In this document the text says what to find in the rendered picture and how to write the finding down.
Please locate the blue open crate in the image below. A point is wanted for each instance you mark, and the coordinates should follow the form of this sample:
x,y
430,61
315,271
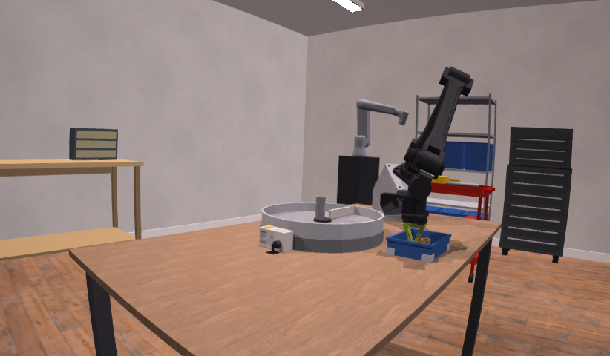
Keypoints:
x,y
400,246

